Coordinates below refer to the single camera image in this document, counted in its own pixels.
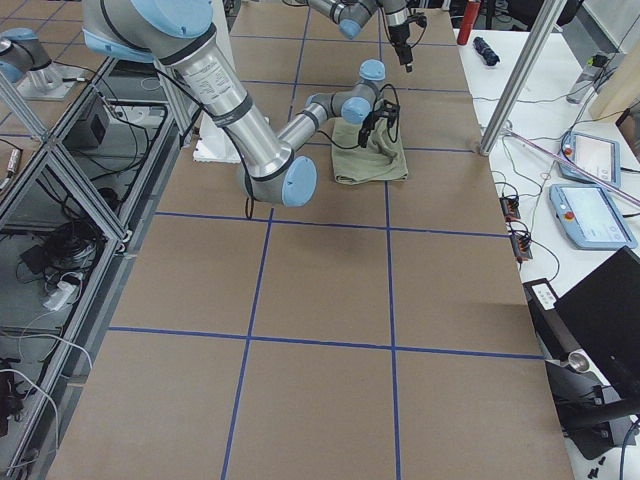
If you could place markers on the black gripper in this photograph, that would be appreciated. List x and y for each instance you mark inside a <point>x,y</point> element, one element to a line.
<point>369,124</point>
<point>400,37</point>

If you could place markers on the green long-sleeve shirt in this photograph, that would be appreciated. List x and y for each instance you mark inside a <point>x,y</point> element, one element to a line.
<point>382,159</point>

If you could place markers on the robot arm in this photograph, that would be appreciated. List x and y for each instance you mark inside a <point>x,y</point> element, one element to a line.
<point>352,16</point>
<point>181,35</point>

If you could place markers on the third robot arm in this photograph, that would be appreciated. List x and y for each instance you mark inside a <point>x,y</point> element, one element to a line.
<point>22,52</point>

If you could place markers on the red bottle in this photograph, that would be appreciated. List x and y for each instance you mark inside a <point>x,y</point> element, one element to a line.
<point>470,15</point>

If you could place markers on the folded dark blue umbrella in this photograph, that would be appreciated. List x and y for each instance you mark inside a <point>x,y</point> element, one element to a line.
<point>486,53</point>

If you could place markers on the reacher grabber tool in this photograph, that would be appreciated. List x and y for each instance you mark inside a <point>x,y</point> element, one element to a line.
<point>561,159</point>

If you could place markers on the orange connector box far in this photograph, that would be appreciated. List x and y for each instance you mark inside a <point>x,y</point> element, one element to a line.
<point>510,208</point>

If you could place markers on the orange connector box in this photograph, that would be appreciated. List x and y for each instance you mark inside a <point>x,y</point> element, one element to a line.
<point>510,208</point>
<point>521,246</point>

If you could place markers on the orange connector box near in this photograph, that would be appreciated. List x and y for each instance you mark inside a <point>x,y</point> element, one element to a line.
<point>521,246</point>

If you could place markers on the blue teach pendant far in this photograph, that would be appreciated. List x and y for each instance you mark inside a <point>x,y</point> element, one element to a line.
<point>598,156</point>

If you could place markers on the blue teach pendant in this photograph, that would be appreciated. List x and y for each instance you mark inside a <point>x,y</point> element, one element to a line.
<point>590,218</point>
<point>598,156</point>

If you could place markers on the blue teach pendant near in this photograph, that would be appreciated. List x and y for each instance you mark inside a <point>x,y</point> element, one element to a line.
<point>590,218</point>

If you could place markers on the white power strip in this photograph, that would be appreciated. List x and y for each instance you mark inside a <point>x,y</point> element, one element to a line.
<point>60,296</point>

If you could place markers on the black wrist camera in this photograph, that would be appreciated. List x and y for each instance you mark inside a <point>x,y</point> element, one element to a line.
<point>418,18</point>
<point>389,111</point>

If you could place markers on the aluminium frame post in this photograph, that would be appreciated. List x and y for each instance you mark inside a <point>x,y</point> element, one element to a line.
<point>548,15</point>

